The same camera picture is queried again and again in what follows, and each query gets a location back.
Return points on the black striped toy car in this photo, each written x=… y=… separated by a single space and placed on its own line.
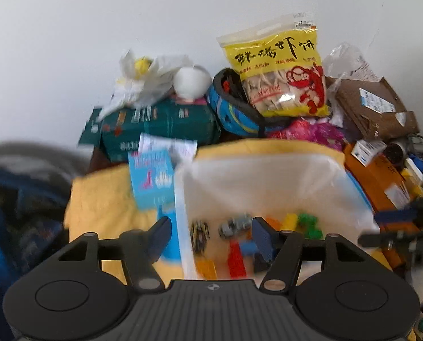
x=200 y=236

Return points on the clear plastic bag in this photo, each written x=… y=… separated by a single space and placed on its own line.
x=350 y=60

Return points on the white paper slip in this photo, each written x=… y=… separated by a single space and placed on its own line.
x=169 y=145

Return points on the long red block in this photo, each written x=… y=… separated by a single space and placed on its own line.
x=236 y=259

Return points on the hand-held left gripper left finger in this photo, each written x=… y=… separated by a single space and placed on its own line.
x=161 y=236

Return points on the blue black helmet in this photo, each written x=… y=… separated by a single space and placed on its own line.
x=229 y=113

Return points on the white plastic bag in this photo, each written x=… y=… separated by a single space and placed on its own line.
x=144 y=81

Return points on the yellow snack bag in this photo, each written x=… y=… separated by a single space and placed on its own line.
x=275 y=60

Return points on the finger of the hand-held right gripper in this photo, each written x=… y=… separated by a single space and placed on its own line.
x=375 y=238
x=392 y=216

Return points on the brown cardboard parcel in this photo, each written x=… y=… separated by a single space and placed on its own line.
x=375 y=113

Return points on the white plastic storage bin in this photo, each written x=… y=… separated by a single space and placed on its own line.
x=268 y=184

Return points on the grey metal device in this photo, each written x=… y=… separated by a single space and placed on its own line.
x=407 y=145

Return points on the yellow blanket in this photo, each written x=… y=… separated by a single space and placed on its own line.
x=101 y=202

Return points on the yellow building block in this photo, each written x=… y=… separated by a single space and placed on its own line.
x=289 y=222

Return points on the pink shiny wrapping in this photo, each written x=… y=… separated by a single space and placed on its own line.
x=304 y=133

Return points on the white round object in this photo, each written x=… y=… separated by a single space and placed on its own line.
x=192 y=81

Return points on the orange block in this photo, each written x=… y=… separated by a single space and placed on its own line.
x=206 y=269
x=273 y=223

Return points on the orange cardboard box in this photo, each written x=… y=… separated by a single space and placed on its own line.
x=378 y=181

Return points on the small white box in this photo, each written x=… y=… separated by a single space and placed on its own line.
x=366 y=149

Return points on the dark green package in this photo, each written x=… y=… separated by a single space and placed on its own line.
x=161 y=120

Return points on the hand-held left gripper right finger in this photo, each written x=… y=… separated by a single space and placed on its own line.
x=263 y=239

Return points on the blue building block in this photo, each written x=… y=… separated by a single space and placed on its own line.
x=248 y=248

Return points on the white toy car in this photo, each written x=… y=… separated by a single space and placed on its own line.
x=234 y=226

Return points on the blue black bag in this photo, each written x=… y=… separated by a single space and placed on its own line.
x=19 y=202

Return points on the green building block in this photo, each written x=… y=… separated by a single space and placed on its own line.
x=309 y=225

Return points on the light blue pink box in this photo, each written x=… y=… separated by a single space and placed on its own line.
x=151 y=181

